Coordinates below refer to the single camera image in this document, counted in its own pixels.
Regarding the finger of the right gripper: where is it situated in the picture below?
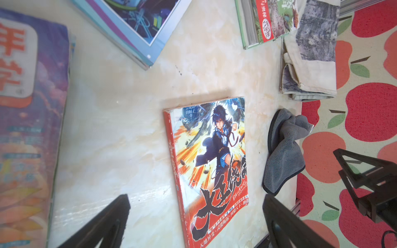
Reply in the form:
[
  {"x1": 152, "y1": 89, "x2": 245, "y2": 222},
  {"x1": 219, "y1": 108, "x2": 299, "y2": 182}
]
[{"x1": 333, "y1": 148, "x2": 397, "y2": 231}]

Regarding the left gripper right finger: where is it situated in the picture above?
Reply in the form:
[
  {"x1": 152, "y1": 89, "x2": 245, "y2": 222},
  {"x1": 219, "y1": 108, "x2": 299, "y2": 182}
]
[{"x1": 263, "y1": 194, "x2": 332, "y2": 248}]

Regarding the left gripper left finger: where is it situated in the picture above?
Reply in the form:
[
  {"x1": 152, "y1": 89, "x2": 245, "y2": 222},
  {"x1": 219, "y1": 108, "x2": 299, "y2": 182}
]
[{"x1": 60, "y1": 194, "x2": 130, "y2": 248}]

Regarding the grey microfibre cloth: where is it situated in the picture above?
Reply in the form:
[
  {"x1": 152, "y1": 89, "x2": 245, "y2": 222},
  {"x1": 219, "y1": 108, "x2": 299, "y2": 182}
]
[{"x1": 262, "y1": 108, "x2": 314, "y2": 196}]

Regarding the red manga book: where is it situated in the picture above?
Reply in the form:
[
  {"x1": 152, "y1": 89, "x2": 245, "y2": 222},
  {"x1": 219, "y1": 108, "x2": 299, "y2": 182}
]
[{"x1": 163, "y1": 97, "x2": 249, "y2": 248}]

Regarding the blue sunflower magazine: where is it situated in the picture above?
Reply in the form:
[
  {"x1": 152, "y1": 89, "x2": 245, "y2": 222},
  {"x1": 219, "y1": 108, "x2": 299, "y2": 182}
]
[{"x1": 1, "y1": 9, "x2": 75, "y2": 248}]

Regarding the red green book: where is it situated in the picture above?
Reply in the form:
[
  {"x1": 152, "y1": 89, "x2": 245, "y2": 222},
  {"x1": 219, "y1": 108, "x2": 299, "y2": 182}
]
[{"x1": 235, "y1": 0, "x2": 300, "y2": 50}]

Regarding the blue science book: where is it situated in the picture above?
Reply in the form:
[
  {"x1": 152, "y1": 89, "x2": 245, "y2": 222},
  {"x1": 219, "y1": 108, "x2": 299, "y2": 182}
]
[{"x1": 71, "y1": 0, "x2": 191, "y2": 70}]

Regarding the folded newspaper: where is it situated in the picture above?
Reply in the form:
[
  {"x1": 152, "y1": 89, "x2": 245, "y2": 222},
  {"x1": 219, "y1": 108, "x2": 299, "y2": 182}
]
[{"x1": 280, "y1": 1, "x2": 341, "y2": 102}]

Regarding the right aluminium frame post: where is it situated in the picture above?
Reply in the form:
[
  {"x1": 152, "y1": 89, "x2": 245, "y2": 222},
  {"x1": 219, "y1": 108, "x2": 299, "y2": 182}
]
[{"x1": 340, "y1": 0, "x2": 384, "y2": 16}]

